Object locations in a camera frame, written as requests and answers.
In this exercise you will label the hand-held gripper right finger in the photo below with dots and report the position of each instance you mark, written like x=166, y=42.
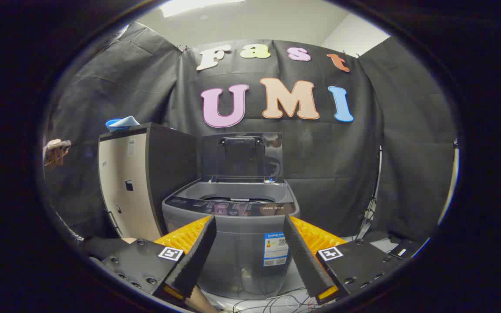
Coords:
x=302, y=256

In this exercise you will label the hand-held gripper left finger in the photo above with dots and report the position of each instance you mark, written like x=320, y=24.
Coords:
x=196, y=256

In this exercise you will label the grey washing machine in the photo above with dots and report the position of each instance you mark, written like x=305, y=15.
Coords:
x=242, y=248

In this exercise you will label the light blue shirt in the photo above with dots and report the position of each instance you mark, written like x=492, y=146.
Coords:
x=122, y=123

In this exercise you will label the dark and beige cabinet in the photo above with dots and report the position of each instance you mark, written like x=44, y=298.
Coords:
x=124, y=191

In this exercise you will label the black backdrop cloth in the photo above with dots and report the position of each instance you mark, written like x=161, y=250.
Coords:
x=328, y=156

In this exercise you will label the flat black box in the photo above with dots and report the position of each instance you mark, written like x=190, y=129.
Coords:
x=407, y=248

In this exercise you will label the white tripod stand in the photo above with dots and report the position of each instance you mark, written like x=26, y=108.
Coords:
x=377, y=182

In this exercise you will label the tan blurry object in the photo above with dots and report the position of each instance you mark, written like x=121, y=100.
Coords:
x=57, y=152

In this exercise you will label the ceiling light panel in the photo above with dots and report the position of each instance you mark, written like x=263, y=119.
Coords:
x=189, y=6

